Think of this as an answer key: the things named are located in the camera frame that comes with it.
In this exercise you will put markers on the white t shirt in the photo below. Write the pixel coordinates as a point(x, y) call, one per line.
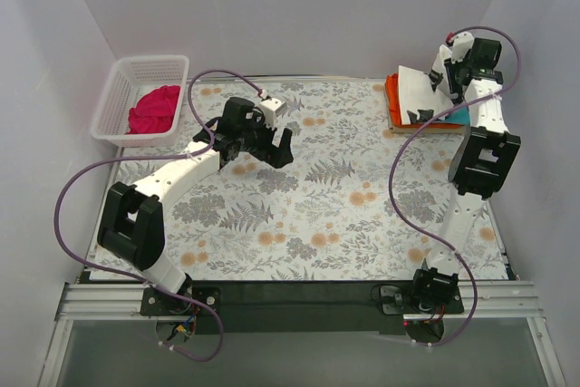
point(418, 101)

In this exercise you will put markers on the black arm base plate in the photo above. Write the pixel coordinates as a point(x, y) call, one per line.
point(310, 306)

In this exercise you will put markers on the folded orange t shirt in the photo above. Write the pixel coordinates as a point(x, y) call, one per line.
point(392, 98)

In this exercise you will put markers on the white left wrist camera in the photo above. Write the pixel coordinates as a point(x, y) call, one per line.
point(272, 108)

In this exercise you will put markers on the floral patterned table mat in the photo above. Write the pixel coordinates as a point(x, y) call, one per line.
point(357, 203)

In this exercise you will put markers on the white plastic laundry basket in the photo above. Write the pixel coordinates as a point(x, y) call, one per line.
point(131, 79)

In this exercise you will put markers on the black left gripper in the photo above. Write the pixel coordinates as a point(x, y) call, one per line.
point(265, 147)

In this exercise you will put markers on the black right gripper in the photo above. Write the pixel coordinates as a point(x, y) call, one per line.
point(437, 79)

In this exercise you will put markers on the aluminium frame rail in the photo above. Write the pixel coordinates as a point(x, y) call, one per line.
point(299, 334)

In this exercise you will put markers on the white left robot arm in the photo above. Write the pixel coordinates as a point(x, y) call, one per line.
point(132, 222)

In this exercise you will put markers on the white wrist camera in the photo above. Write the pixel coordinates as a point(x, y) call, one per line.
point(272, 108)
point(460, 44)

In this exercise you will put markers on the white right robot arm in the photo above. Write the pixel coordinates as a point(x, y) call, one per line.
point(478, 170)

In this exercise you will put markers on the folded blue t shirt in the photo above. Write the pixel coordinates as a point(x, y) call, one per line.
point(460, 117)

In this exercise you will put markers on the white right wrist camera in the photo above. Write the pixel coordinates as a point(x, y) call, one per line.
point(460, 44)

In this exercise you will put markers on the crumpled red t shirt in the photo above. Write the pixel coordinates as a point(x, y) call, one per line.
point(154, 112)

